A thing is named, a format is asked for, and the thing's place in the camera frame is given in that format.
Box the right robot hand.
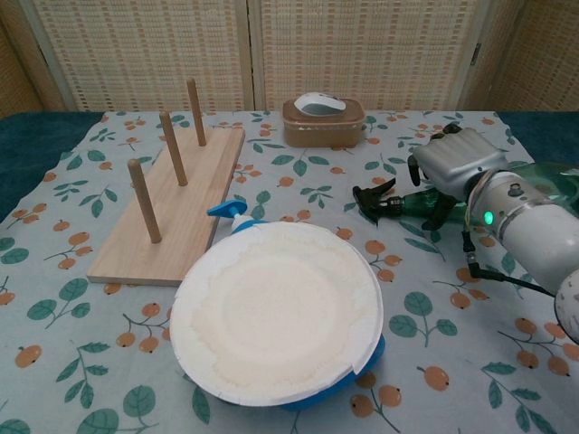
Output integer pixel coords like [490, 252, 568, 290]
[406, 122, 507, 230]

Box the green spray bottle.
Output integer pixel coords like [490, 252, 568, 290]
[352, 160, 579, 227]

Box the blue bottle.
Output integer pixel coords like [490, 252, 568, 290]
[206, 200, 387, 411]

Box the bamboo folding screen panel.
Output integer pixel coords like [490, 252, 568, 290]
[460, 0, 579, 114]
[20, 0, 268, 113]
[0, 0, 52, 119]
[246, 0, 484, 112]

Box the brown rounded box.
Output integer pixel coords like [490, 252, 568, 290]
[281, 97, 365, 149]

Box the white computer mouse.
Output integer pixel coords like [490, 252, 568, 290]
[293, 91, 347, 116]

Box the white paper plate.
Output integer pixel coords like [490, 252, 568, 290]
[169, 220, 384, 406]

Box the wooden peg rack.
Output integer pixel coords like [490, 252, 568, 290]
[86, 77, 247, 287]

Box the floral tablecloth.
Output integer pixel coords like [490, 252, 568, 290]
[0, 109, 579, 434]

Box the blue table cover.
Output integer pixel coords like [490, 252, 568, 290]
[0, 109, 579, 223]

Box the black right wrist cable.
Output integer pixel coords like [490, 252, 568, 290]
[460, 170, 558, 298]

